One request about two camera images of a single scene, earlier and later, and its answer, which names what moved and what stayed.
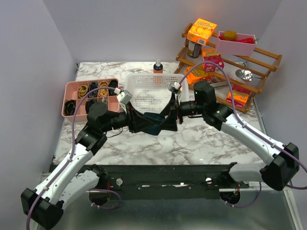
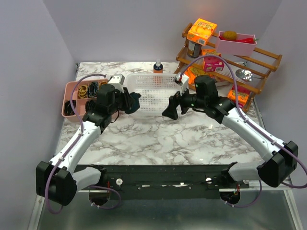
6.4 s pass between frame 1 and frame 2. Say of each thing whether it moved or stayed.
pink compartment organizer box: stayed
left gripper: moved
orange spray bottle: stayed
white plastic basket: stayed
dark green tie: moved
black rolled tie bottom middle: stayed
